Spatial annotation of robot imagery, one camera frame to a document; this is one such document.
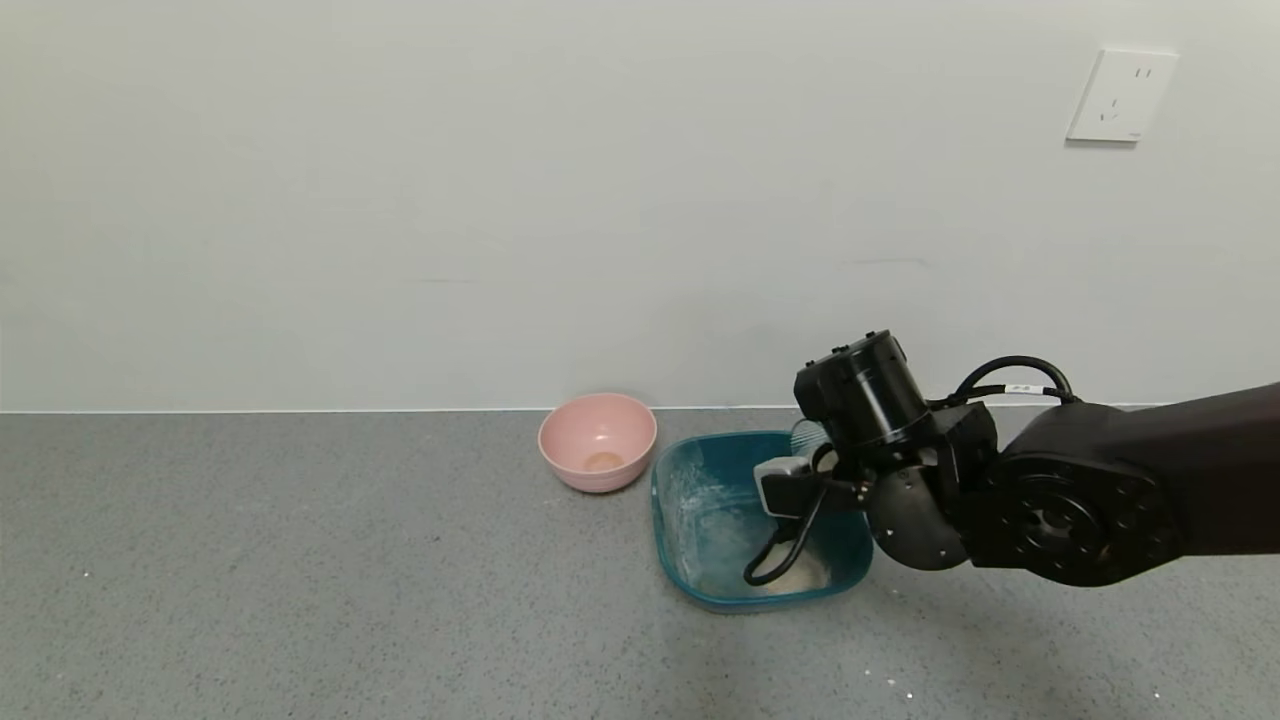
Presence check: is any white powder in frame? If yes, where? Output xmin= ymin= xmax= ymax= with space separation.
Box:
xmin=775 ymin=555 xmax=833 ymax=593

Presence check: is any pink ribbed plastic bowl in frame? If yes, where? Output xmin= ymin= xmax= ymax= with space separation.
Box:
xmin=538 ymin=392 xmax=658 ymax=494

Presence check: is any teal square plastic basin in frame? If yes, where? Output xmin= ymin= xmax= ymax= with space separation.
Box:
xmin=650 ymin=431 xmax=874 ymax=613

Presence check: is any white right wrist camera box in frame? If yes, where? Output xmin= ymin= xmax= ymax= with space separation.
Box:
xmin=755 ymin=457 xmax=817 ymax=518

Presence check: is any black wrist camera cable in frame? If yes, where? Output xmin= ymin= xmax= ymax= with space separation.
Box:
xmin=744 ymin=470 xmax=833 ymax=587

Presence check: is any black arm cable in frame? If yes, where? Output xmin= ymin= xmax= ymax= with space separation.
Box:
xmin=930 ymin=355 xmax=1077 ymax=408

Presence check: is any white wall power socket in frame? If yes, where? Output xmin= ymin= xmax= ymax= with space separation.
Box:
xmin=1066 ymin=48 xmax=1180 ymax=144

